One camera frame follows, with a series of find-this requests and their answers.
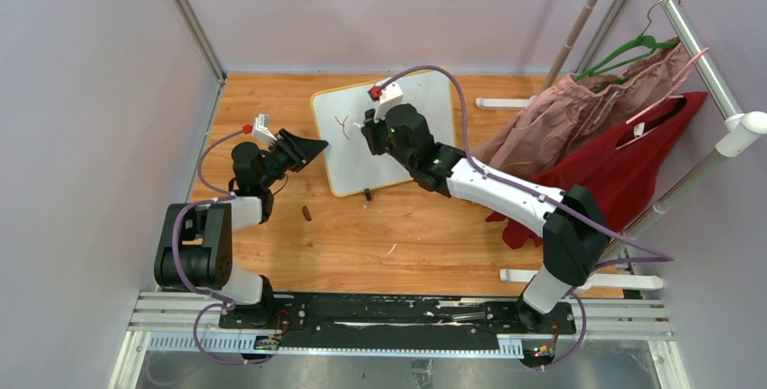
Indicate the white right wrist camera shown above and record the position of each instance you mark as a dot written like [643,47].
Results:
[390,96]

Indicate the red garment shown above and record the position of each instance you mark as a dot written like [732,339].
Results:
[623,181]

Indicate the pink garment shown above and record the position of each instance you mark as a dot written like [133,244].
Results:
[571,113]

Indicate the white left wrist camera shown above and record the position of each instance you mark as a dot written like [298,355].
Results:
[260,130]

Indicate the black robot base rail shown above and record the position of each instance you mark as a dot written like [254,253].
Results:
[335,324]

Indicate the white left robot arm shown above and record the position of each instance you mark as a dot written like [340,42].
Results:
[195,249]

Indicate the metal clothes rack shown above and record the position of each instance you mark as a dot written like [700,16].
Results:
[742,128]

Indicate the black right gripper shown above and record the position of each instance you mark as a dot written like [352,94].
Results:
[371,130]

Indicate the brown marker cap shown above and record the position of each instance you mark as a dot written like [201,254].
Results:
[306,213]

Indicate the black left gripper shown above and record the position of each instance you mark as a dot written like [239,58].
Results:
[299,152]

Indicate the pink clothes hanger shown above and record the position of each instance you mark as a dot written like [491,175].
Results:
[638,126]

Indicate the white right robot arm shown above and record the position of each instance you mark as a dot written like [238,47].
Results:
[570,224]

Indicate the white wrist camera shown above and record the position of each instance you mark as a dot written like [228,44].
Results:
[390,96]
[260,130]

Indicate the green clothes hanger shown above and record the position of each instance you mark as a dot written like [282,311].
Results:
[642,41]

